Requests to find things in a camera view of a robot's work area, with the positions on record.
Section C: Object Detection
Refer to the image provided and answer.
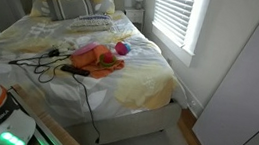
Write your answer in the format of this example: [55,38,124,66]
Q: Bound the white blue patterned cushion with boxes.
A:
[68,10,116,37]

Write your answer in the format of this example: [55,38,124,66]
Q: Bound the magenta plastic bowl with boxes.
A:
[113,40,131,57]

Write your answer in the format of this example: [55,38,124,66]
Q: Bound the white nightstand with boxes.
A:
[121,5,147,32]

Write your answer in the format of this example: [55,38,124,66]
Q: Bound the black power strip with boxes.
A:
[59,63,92,77]

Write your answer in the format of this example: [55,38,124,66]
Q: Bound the orange cloth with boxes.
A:
[67,40,128,83]

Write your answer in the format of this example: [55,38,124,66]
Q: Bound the grey striped cushion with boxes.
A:
[43,0,98,27]

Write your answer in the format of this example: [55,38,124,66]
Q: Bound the thin black tangled cable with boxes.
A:
[5,45,73,88]

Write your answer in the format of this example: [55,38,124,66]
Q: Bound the green plastic bowl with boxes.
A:
[97,51,119,70]

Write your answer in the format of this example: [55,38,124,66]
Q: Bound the white window blinds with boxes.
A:
[149,0,196,48]

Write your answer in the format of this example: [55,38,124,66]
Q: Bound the bed with yellow sheet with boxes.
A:
[0,0,200,145]

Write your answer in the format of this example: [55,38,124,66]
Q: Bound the pink plastic cup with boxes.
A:
[102,51,115,65]

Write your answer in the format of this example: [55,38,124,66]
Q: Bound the black power adapter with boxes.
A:
[47,47,62,59]

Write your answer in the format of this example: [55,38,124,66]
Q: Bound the beige upholstered bed frame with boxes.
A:
[62,88,184,145]

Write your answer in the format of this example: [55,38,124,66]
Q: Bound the blue plastic cup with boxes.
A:
[122,41,133,54]

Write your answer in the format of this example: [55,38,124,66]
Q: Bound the white wardrobe panel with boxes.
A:
[190,0,259,145]

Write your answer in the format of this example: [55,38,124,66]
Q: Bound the black power strip cable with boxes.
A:
[63,72,110,144]

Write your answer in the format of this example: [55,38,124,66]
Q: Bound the pink plastic plate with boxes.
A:
[71,39,100,59]

